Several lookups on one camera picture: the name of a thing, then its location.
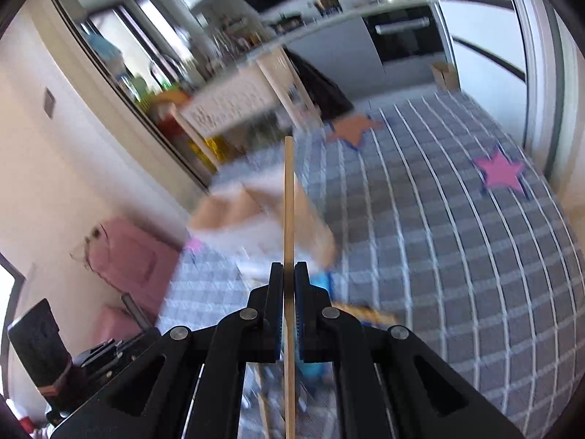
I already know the plain wooden chopstick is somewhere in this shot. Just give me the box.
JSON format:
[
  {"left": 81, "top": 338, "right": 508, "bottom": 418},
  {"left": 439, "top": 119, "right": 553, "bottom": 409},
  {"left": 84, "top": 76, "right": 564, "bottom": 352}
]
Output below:
[{"left": 283, "top": 136, "right": 297, "bottom": 439}]

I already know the pink utensil holder caddy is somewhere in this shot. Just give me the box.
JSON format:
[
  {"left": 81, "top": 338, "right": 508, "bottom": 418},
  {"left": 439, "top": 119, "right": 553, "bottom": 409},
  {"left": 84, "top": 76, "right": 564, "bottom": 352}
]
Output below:
[{"left": 188, "top": 165, "right": 336, "bottom": 278}]

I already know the pink suitcase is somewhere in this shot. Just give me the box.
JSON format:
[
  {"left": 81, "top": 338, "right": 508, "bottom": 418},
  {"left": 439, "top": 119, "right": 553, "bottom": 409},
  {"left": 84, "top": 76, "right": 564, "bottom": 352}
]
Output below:
[{"left": 84, "top": 218, "right": 180, "bottom": 323}]

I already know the grey checked tablecloth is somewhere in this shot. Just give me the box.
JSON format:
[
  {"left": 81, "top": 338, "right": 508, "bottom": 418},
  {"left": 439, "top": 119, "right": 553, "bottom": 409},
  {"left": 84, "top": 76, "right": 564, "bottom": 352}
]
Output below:
[{"left": 155, "top": 90, "right": 578, "bottom": 439}]

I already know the black garbage bag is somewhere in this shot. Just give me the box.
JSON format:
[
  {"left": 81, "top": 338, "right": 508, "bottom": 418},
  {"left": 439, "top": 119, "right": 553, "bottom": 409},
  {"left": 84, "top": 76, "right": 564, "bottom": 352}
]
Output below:
[{"left": 284, "top": 48, "right": 354, "bottom": 121}]

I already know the small cardboard box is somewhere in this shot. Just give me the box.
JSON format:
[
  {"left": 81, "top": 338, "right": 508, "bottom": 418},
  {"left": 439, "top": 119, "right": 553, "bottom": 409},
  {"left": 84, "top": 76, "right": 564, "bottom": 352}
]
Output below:
[{"left": 430, "top": 61, "right": 460, "bottom": 91}]

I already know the built-in black oven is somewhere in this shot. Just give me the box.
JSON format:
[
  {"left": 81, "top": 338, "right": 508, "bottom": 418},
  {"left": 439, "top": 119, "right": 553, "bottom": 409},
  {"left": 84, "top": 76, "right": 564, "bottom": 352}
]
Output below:
[{"left": 363, "top": 5, "right": 444, "bottom": 64}]

